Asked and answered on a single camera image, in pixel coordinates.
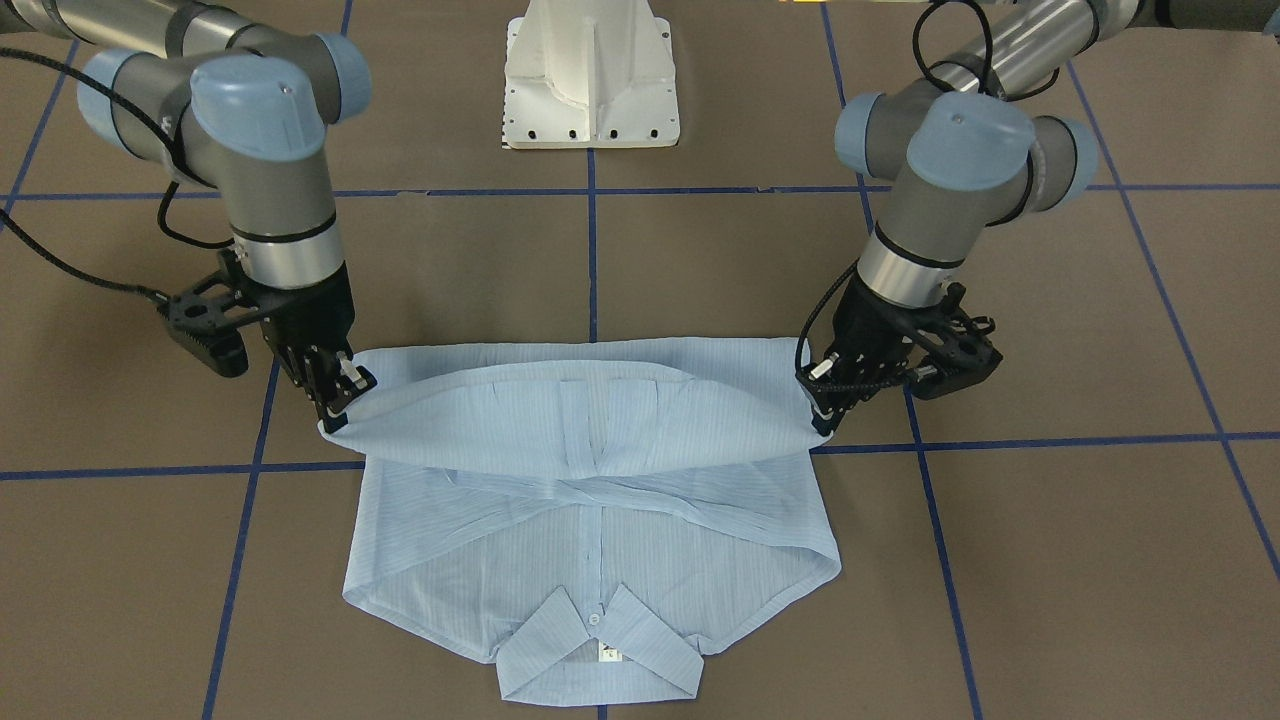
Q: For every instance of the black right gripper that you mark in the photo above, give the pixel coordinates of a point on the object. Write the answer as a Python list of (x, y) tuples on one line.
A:
[(312, 318)]

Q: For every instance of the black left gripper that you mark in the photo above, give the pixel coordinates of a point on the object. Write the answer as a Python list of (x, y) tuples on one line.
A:
[(868, 322)]

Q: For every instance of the light blue button shirt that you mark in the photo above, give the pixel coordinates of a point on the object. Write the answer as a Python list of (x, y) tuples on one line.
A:
[(591, 520)]

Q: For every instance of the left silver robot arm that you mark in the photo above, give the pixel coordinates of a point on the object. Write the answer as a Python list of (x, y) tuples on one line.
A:
[(961, 156)]

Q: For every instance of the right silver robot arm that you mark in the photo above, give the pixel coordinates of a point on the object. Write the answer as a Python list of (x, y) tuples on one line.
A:
[(242, 108)]

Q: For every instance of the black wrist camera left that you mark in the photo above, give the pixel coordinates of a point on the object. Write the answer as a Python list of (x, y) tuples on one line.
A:
[(957, 352)]

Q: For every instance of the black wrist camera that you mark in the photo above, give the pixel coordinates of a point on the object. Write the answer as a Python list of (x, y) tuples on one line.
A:
[(957, 352), (206, 320)]

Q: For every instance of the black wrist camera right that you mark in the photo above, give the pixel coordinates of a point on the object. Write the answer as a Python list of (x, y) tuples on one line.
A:
[(206, 320)]

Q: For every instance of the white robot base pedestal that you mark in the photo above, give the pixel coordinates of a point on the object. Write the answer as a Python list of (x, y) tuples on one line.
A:
[(590, 75)]

